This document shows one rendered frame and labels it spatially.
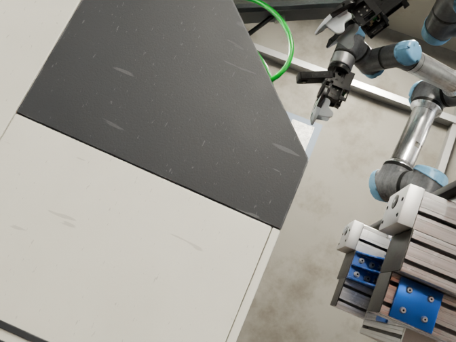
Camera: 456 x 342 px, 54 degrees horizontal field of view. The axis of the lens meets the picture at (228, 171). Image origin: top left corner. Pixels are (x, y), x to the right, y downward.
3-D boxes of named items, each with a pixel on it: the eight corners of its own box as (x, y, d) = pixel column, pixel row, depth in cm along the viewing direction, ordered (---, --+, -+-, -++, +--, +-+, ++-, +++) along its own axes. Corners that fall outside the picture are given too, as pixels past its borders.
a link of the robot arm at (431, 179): (427, 199, 141) (440, 161, 144) (391, 196, 153) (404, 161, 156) (446, 215, 147) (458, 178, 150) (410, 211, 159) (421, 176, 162)
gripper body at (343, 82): (345, 103, 139) (357, 70, 142) (319, 91, 139) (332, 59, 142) (336, 111, 146) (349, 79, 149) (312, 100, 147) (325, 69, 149)
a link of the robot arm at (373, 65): (391, 77, 148) (372, 58, 143) (364, 81, 158) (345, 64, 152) (398, 57, 150) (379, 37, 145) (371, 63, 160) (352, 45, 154)
